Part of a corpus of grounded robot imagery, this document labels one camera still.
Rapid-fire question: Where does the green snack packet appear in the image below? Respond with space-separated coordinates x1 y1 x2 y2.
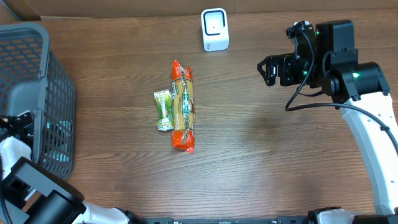
154 89 174 131

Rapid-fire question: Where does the orange spaghetti packet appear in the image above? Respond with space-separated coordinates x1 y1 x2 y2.
172 60 195 154

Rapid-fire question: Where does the teal tissue packet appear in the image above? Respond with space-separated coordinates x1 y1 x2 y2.
44 121 70 164

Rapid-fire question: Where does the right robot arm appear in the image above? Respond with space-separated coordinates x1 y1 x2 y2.
257 20 397 223

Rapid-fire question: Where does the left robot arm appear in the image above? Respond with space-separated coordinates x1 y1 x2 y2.
1 111 146 224

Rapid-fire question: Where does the white barcode scanner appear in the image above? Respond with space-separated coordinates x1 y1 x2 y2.
201 7 229 52

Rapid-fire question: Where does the grey plastic mesh basket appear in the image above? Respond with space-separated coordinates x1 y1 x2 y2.
1 22 76 179

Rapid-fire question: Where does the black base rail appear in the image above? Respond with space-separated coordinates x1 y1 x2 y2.
144 214 354 224

